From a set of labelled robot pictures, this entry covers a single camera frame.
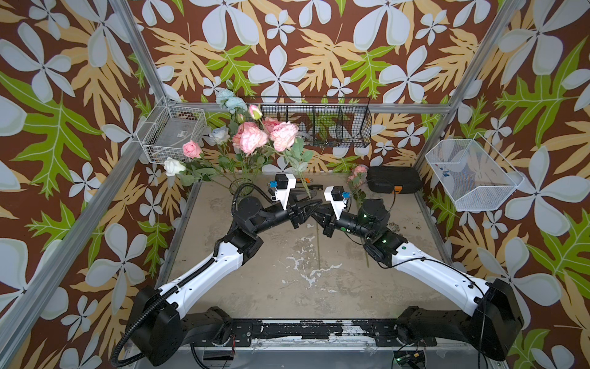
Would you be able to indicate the clear ribbed glass vase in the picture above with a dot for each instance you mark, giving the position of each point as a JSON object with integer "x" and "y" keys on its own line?
{"x": 235, "y": 184}

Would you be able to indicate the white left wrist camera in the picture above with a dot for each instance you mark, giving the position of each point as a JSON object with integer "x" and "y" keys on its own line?
{"x": 281, "y": 186}

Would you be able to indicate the black yellow screwdriver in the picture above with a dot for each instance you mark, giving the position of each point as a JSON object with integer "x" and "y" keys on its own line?
{"x": 318, "y": 187}

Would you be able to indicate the light blue flower stem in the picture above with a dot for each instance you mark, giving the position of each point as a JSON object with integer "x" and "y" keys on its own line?
{"x": 227, "y": 99}

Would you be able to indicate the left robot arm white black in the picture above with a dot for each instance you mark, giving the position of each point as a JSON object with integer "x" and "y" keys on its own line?
{"x": 160, "y": 323}

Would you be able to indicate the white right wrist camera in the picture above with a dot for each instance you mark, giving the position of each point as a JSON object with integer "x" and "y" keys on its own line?
{"x": 338, "y": 198}

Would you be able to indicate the pale pink carnation stem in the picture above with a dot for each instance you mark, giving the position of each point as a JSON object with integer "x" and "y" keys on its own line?
{"x": 263, "y": 135}

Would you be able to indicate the pink rose stem left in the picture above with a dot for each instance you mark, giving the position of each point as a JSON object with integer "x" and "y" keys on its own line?
{"x": 194, "y": 156}

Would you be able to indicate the white wire basket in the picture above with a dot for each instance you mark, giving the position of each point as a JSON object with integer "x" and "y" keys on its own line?
{"x": 474, "y": 174}
{"x": 167, "y": 128}

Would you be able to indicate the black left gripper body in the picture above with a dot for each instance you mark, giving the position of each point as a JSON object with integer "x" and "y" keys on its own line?
{"x": 284, "y": 216}

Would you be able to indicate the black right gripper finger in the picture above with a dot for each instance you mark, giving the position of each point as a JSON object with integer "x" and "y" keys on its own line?
{"x": 327, "y": 226}
{"x": 321, "y": 211}

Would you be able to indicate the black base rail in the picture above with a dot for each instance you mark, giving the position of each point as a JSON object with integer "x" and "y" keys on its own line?
{"x": 248, "y": 332}

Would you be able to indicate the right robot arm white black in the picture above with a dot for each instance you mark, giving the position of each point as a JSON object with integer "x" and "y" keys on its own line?
{"x": 488, "y": 316}

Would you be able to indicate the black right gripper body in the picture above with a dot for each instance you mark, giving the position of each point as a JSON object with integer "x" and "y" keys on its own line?
{"x": 346, "y": 225}

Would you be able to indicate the white wire basket right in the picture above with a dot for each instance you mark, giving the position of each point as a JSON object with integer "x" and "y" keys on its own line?
{"x": 474, "y": 174}

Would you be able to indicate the black zip case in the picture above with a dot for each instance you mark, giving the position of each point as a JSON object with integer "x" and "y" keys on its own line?
{"x": 387, "y": 179}

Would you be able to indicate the black wire wall basket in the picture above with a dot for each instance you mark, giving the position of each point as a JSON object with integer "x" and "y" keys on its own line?
{"x": 326, "y": 122}

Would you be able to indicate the pink rose bunch in vase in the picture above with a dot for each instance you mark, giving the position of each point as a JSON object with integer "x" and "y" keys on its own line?
{"x": 226, "y": 160}

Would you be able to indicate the white rose stem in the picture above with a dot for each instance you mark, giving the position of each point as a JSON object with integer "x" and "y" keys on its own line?
{"x": 186, "y": 173}

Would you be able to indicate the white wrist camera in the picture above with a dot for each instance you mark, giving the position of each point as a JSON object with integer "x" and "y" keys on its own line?
{"x": 281, "y": 186}
{"x": 338, "y": 198}

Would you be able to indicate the pink rose cluster stem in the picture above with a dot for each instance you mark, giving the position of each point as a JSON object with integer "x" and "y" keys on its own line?
{"x": 356, "y": 182}

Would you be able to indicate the white wire basket left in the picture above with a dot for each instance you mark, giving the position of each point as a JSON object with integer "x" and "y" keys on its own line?
{"x": 167, "y": 128}

